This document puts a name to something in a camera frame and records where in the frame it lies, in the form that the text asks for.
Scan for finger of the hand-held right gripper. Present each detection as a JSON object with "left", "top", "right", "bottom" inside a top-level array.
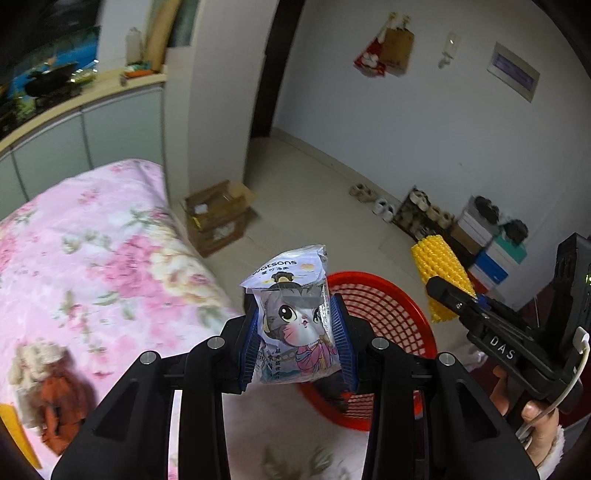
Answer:
[
  {"left": 471, "top": 293, "right": 550, "bottom": 337},
  {"left": 426, "top": 275, "right": 499, "bottom": 342}
]

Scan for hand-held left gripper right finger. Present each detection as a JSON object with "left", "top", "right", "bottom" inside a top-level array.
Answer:
[{"left": 329, "top": 293, "right": 541, "bottom": 480}]

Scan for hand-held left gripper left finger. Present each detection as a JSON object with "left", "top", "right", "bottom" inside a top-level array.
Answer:
[{"left": 51, "top": 295, "right": 262, "bottom": 480}]

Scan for yellow foam net sleeve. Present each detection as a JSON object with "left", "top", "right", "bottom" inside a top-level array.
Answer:
[{"left": 411, "top": 234, "right": 477, "bottom": 324}]

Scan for cat print snack packet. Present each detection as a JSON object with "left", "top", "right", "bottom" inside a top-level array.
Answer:
[{"left": 240, "top": 244, "right": 340, "bottom": 386}]

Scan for red plastic mesh basket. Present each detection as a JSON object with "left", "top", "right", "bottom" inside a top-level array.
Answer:
[{"left": 295, "top": 272, "right": 437, "bottom": 432}]

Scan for brown and beige wrapper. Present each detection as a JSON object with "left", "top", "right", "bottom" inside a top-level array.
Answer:
[{"left": 9, "top": 339, "right": 95, "bottom": 457}]

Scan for person's right hand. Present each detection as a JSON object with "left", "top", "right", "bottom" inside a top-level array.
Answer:
[{"left": 489, "top": 364, "right": 559, "bottom": 467}]

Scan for stack of shoe boxes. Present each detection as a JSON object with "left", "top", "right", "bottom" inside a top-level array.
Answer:
[{"left": 450, "top": 196, "right": 529, "bottom": 296}]

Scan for transparent plastic sheet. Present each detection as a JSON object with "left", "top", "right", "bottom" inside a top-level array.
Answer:
[{"left": 462, "top": 346, "right": 490, "bottom": 372}]

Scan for black shoe rack with shoes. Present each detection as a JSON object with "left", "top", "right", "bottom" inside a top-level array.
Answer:
[{"left": 392, "top": 187, "right": 455, "bottom": 241}]

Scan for open cardboard box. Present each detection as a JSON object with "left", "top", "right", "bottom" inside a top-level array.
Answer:
[{"left": 182, "top": 180, "right": 259, "bottom": 258}]

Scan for pink floral blanket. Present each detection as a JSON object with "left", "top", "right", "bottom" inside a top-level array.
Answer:
[{"left": 0, "top": 159, "right": 384, "bottom": 480}]

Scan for red hanging cloth bag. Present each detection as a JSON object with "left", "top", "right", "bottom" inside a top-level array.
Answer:
[{"left": 353, "top": 34, "right": 387, "bottom": 78}]

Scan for grey kitchen base cabinets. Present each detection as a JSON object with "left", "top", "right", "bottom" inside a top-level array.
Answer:
[{"left": 0, "top": 80, "right": 167, "bottom": 217}]

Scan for brown hanging paper bag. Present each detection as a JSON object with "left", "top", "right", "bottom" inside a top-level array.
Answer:
[{"left": 379, "top": 16, "right": 415, "bottom": 75}]

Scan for dark brown door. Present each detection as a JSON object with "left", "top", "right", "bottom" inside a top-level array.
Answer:
[{"left": 247, "top": 0, "right": 308, "bottom": 139}]

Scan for beige kitchen countertop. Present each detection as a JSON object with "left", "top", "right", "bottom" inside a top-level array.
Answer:
[{"left": 0, "top": 69, "right": 167, "bottom": 153}]

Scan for white plastic bottle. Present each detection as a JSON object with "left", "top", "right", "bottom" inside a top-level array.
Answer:
[{"left": 126, "top": 27, "right": 143, "bottom": 65}]

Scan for wooden cutting board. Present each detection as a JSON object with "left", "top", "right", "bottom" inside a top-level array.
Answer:
[{"left": 145, "top": 0, "right": 183, "bottom": 70}]

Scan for frosted glass panel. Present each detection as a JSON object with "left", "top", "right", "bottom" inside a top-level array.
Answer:
[{"left": 166, "top": 0, "right": 195, "bottom": 47}]

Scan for black wok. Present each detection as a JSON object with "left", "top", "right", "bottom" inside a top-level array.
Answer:
[{"left": 25, "top": 62, "right": 79, "bottom": 97}]

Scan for blue printed backsplash panel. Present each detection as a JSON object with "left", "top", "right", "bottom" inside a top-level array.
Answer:
[{"left": 0, "top": 25, "right": 100, "bottom": 116}]

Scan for black range hood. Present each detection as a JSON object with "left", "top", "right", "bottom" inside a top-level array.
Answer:
[{"left": 0, "top": 0, "right": 102, "bottom": 79}]

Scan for white cable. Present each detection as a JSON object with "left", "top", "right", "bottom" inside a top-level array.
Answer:
[{"left": 517, "top": 327, "right": 591, "bottom": 446}]

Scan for wall electrical panel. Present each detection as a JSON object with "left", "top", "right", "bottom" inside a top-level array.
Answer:
[{"left": 488, "top": 41, "right": 541, "bottom": 103}]

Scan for white wall intercom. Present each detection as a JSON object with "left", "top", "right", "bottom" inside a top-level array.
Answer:
[{"left": 438, "top": 32, "right": 461, "bottom": 69}]

